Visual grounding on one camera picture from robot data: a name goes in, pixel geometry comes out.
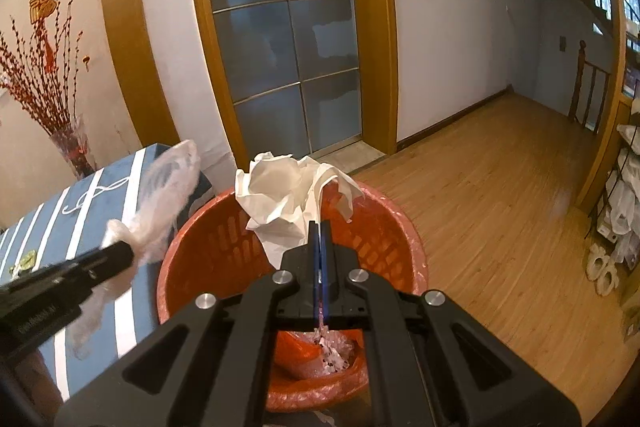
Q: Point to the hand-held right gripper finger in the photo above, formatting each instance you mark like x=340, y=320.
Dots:
x=314, y=257
x=325, y=257

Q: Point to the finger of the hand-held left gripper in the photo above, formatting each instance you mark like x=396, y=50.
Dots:
x=112, y=259

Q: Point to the white tissue paper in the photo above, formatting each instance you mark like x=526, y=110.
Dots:
x=280, y=192

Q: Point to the clear plastic bag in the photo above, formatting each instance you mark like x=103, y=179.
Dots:
x=165, y=187

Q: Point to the red plastic waste basket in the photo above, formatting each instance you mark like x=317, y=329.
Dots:
x=215, y=247

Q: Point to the red plastic bag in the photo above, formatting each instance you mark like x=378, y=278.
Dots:
x=300, y=357

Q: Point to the person's left forearm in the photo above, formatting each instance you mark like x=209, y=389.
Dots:
x=37, y=377

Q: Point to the small yellow-green wrapper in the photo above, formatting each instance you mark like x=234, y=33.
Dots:
x=26, y=261

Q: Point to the blue white striped tablecloth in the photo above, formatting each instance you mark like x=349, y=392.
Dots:
x=90, y=212

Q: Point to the white printed wrapper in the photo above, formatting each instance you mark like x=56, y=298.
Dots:
x=332, y=349

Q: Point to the glass vase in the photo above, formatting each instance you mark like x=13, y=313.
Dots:
x=75, y=152

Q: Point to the red decorative branches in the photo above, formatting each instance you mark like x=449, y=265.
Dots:
x=35, y=77

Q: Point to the frosted glass sliding door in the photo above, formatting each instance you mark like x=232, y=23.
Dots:
x=285, y=47

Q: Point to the white slipper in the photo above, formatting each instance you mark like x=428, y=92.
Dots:
x=595, y=263
x=609, y=281

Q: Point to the rack with white bags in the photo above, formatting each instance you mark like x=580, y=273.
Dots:
x=625, y=187

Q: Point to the wooden stair railing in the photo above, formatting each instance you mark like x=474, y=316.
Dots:
x=590, y=92

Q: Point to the wooden door frame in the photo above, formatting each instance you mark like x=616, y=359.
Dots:
x=380, y=57

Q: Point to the wooden wall trim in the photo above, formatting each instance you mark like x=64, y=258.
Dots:
x=125, y=32

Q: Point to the red wall ornament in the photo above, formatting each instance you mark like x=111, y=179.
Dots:
x=42, y=7

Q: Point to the wooden doorway frame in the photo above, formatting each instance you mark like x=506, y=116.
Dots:
x=605, y=132

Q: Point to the grey wall panel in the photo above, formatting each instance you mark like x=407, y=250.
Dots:
x=561, y=43

